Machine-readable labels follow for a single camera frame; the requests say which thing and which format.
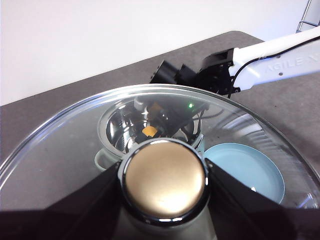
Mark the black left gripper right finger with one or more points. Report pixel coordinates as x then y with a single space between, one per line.
255 220

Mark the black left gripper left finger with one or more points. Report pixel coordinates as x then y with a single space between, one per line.
62 222

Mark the glass lid with round knob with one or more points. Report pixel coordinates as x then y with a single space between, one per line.
162 180

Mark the blue round plate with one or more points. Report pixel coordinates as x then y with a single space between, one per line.
245 165

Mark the sage green electric steamer pot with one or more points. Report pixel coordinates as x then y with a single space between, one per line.
118 130

